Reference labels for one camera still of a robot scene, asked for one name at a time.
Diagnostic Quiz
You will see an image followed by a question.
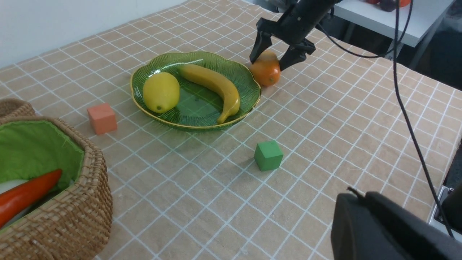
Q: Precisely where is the orange mango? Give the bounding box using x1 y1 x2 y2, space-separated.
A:
249 50 281 87

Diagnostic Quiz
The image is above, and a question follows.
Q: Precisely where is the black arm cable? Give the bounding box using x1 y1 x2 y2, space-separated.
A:
316 0 414 59
393 0 454 239

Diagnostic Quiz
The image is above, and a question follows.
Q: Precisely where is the green foam cube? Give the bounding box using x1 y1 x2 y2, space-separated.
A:
254 140 284 172

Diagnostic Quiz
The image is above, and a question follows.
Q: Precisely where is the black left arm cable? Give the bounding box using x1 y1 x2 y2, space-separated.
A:
393 0 454 239

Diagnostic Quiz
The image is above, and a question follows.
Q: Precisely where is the white side table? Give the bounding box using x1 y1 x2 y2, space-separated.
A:
335 0 454 69

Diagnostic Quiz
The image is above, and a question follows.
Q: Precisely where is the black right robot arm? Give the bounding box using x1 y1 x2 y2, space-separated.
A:
249 0 339 71

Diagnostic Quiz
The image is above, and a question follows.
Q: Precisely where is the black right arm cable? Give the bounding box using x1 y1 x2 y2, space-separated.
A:
316 0 414 59

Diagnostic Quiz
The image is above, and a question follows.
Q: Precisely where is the woven wicker basket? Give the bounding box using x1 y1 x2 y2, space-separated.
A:
0 116 113 260

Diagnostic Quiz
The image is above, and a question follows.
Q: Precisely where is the wicker basket lid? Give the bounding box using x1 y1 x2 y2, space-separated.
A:
0 98 36 118

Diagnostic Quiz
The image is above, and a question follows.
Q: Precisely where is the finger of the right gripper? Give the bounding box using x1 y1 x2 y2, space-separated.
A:
279 39 316 71
249 31 272 64

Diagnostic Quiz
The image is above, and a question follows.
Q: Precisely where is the orange foam cube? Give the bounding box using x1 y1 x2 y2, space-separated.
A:
86 103 118 135

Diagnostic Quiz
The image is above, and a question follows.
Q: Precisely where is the yellow banana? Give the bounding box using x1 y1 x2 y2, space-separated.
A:
178 64 241 125

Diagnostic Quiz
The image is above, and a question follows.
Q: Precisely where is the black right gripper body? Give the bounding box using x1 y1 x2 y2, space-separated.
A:
256 0 339 45

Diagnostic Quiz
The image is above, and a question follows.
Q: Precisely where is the yellow lemon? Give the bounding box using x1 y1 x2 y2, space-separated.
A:
143 72 180 114

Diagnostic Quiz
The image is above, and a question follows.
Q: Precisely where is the white radish with green leaves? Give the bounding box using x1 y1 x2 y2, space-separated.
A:
0 179 74 229

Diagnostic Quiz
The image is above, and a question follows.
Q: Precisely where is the checkered beige tablecloth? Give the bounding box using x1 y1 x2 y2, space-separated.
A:
0 0 462 260

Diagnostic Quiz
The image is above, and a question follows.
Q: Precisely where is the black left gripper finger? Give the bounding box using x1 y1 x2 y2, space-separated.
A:
331 187 462 260

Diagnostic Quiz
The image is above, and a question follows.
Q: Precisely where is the orange carrot with leaves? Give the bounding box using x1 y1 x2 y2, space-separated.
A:
0 169 62 228

